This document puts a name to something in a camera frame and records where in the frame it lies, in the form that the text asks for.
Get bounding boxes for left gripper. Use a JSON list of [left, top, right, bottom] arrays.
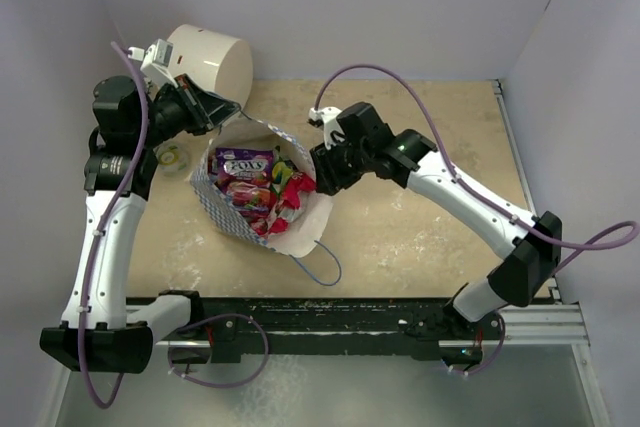
[[135, 73, 240, 148]]

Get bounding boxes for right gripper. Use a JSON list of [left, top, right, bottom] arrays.
[[311, 131, 373, 195]]

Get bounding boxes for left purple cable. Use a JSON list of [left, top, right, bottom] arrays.
[[77, 40, 150, 409]]

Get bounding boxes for green Fox's candy bag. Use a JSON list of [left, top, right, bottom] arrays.
[[270, 159, 297, 194]]

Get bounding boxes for red Real snack bag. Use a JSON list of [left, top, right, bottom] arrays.
[[279, 172, 316, 210]]

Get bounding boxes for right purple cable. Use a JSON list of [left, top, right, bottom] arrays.
[[315, 64, 640, 278]]

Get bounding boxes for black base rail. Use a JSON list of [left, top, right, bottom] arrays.
[[169, 296, 484, 363]]

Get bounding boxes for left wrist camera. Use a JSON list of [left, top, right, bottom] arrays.
[[124, 39, 178, 88]]

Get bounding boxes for blue checkered paper bag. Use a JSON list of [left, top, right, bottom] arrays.
[[190, 114, 343, 287]]

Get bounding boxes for white cylindrical container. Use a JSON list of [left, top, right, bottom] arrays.
[[168, 24, 254, 108]]

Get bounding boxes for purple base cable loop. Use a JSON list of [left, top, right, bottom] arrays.
[[167, 315, 271, 390]]

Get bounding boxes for purple Fox's berries candy bag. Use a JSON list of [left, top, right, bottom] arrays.
[[209, 147, 275, 190]]

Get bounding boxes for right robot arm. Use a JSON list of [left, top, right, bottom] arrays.
[[309, 102, 562, 338]]

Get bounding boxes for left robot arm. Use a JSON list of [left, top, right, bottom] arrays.
[[39, 74, 242, 374]]

